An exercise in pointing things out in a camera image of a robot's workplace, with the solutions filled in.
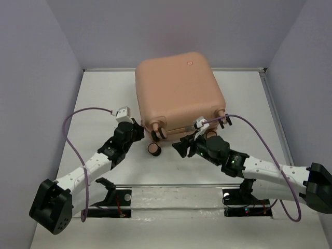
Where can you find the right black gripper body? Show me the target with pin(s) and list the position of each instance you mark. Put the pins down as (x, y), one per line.
(201, 149)

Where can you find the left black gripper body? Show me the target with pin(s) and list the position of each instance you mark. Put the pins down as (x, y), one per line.
(136, 136)

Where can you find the pink hard-shell suitcase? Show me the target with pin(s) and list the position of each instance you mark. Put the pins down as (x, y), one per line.
(172, 92)

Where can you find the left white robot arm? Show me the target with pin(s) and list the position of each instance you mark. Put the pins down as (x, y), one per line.
(56, 202)

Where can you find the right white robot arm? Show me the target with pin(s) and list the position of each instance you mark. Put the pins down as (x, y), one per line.
(262, 179)

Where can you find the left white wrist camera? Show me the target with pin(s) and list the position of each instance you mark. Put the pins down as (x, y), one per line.
(123, 115)

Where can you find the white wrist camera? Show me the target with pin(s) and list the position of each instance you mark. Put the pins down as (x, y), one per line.
(200, 125)
(123, 115)

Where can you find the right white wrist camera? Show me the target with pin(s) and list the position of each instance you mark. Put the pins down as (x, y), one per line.
(200, 125)

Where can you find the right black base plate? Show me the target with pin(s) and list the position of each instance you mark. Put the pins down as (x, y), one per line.
(238, 206)

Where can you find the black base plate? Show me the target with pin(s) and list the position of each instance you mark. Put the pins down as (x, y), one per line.
(115, 205)
(238, 206)

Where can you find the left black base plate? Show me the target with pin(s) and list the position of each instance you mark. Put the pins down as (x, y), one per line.
(115, 205)

